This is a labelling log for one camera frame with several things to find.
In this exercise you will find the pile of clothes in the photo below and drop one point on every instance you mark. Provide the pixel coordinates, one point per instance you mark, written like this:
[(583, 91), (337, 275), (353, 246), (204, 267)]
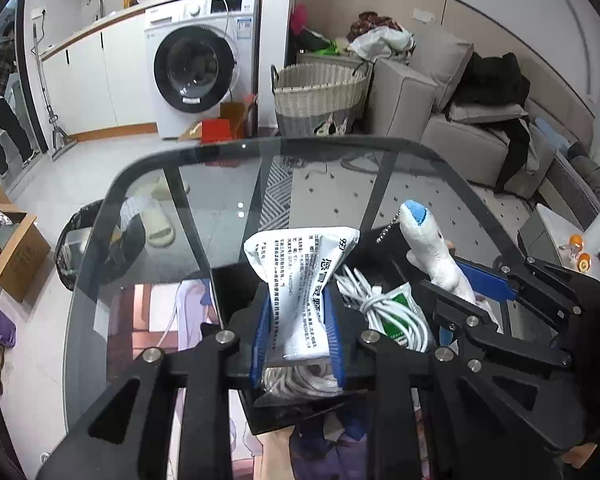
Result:
[(380, 37)]

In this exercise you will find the white wall socket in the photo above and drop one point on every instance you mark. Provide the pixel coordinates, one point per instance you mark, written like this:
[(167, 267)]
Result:
[(40, 11), (423, 15)]

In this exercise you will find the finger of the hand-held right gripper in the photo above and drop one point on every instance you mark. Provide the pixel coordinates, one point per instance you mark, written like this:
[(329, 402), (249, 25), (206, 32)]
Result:
[(485, 276), (475, 325)]

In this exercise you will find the white washing machine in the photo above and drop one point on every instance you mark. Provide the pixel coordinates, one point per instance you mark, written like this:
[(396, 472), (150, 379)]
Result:
[(200, 65)]

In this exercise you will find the brown cardboard box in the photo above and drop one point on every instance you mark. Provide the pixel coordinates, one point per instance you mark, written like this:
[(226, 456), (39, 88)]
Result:
[(20, 260)]

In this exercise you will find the printed desk mat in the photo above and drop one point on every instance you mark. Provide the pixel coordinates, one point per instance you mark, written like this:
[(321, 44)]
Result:
[(150, 310)]

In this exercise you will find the grey side box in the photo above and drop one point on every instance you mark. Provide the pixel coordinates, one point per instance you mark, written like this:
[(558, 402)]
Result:
[(545, 235)]

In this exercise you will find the black cardboard box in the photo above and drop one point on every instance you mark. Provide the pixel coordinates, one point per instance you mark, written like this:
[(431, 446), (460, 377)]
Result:
[(230, 300)]

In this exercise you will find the white lower kitchen cabinet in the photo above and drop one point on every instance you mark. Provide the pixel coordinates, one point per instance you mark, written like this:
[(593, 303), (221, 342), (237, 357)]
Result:
[(95, 80)]

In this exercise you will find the grey sofa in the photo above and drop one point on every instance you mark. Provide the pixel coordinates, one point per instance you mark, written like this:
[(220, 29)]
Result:
[(460, 145)]

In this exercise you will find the red box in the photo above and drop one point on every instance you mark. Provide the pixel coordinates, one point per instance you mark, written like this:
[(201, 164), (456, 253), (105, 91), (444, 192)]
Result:
[(216, 131)]

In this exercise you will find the black trash bin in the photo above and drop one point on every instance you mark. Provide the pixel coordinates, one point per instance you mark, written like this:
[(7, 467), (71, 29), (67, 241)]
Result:
[(75, 255)]

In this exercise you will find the black jacket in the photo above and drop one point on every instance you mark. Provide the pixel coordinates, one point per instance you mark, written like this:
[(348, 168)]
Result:
[(490, 80)]

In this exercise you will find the wicker laundry basket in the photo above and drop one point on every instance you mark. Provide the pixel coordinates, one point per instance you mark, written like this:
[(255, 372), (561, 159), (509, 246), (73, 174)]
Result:
[(320, 95)]

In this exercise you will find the white shark plush toy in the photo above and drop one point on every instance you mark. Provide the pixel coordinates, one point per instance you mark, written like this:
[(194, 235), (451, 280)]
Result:
[(432, 255)]

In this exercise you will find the grey cushion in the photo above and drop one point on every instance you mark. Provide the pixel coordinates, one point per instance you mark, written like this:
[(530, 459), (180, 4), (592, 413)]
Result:
[(442, 70)]

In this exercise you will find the white medicine packet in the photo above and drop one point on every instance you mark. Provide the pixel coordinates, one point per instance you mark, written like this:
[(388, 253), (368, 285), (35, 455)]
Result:
[(300, 280)]

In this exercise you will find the person's right hand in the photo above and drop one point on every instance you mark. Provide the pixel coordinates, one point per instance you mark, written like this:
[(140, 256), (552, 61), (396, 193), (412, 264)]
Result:
[(580, 455)]

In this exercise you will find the metal faucet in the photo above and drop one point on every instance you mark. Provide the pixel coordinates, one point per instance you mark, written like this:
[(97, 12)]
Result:
[(97, 5)]

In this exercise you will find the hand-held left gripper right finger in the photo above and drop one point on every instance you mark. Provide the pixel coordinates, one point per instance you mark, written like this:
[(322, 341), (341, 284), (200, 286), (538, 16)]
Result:
[(336, 345)]

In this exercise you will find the flat mop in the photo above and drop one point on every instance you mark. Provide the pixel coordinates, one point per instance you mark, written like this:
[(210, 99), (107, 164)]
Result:
[(60, 140)]

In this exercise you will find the small open cardboard box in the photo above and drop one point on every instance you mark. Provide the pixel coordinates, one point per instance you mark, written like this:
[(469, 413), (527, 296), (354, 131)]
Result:
[(237, 115)]

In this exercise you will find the cream slipper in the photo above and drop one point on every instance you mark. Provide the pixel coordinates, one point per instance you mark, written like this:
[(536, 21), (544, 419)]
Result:
[(172, 187), (160, 225)]

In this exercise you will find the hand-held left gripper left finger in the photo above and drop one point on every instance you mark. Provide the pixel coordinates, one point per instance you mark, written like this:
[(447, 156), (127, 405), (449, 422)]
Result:
[(260, 340)]

